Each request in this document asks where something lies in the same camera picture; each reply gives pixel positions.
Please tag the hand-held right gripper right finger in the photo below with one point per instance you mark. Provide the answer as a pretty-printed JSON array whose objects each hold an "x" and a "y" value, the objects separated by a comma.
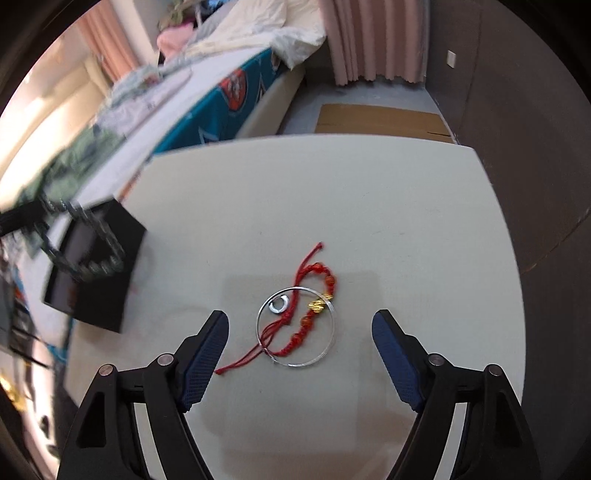
[{"x": 397, "y": 364}]

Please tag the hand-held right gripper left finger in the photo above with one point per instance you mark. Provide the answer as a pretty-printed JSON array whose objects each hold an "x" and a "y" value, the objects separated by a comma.
[{"x": 203, "y": 364}]

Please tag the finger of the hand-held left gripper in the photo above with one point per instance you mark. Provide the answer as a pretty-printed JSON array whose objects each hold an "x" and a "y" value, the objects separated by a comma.
[{"x": 21, "y": 218}]

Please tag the thin silver bangle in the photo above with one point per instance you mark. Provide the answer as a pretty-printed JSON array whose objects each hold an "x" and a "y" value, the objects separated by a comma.
[{"x": 304, "y": 365}]

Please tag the black square gift box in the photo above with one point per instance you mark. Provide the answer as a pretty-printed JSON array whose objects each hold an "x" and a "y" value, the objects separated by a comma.
[{"x": 115, "y": 300}]

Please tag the green clothing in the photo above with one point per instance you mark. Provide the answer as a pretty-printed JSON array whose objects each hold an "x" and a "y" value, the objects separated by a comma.
[{"x": 78, "y": 161}]

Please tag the beige padded headboard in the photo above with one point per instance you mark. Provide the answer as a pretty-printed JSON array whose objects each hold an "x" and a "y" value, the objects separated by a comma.
[{"x": 51, "y": 124}]

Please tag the white patterned garment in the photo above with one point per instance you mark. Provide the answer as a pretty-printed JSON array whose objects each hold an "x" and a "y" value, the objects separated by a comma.
[{"x": 157, "y": 92}]

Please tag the pink curtain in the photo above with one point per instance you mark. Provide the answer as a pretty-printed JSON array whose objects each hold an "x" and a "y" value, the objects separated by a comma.
[
  {"x": 108, "y": 46},
  {"x": 369, "y": 37}
]

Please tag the pink cloth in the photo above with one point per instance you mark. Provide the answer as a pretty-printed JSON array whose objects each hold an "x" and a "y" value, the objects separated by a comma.
[{"x": 173, "y": 39}]

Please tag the bed with teal printed sheet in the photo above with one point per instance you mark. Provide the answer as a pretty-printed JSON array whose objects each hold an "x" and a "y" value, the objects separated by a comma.
[{"x": 231, "y": 92}]

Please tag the flattened brown cardboard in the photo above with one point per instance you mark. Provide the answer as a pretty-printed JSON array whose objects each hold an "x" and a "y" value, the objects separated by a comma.
[{"x": 378, "y": 120}]

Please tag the dark wooden wardrobe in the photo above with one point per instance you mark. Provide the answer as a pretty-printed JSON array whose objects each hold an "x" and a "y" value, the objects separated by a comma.
[{"x": 517, "y": 115}]

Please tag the white quilt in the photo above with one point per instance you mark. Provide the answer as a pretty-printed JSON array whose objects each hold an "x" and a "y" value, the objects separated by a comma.
[{"x": 277, "y": 32}]

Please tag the white wall socket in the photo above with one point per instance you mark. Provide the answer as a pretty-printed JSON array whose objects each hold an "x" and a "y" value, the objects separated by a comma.
[{"x": 452, "y": 58}]

